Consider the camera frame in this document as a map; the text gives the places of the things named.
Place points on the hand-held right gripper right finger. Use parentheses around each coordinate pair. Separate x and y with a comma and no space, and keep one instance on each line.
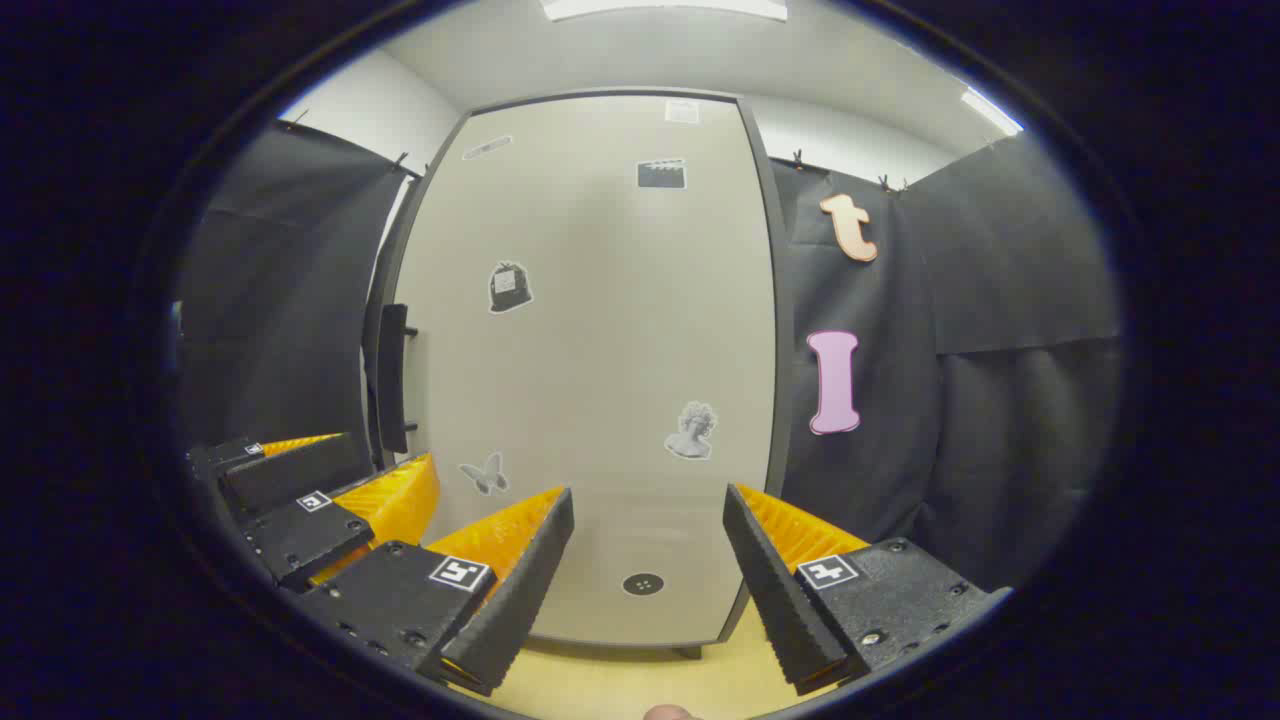
(775,590)

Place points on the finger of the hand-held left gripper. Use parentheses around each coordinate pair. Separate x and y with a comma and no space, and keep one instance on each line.
(300,470)
(300,535)

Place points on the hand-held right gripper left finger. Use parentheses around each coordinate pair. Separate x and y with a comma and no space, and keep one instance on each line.
(520,590)

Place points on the black backdrop cloth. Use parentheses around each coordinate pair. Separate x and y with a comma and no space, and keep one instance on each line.
(860,480)
(1020,450)
(280,300)

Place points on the grey cabinet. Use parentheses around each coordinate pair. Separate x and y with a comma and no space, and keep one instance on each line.
(782,380)

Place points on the ceiling light panel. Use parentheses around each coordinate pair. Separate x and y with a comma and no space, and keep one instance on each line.
(660,8)
(992,112)

